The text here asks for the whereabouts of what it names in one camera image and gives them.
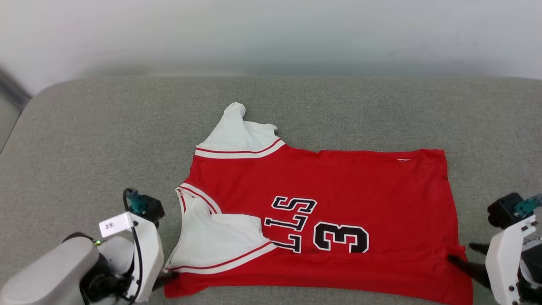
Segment teal plug camera cable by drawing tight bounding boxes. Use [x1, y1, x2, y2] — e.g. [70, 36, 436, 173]
[122, 188, 144, 304]
[514, 194, 542, 217]

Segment teal plug left camera cable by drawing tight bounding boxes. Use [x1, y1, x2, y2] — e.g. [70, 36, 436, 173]
[122, 188, 144, 304]

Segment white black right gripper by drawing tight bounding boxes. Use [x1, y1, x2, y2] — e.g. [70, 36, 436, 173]
[448, 215, 542, 305]

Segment teal plug right camera cable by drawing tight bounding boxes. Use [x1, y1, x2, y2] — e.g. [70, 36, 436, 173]
[514, 194, 542, 217]

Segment grey fabric sofa cushion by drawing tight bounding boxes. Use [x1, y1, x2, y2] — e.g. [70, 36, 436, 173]
[0, 76, 542, 305]

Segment red and white basketball jersey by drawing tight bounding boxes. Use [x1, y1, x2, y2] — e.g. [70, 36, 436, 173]
[163, 102, 474, 305]

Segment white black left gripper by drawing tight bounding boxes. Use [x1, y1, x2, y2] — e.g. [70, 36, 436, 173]
[80, 211, 179, 304]

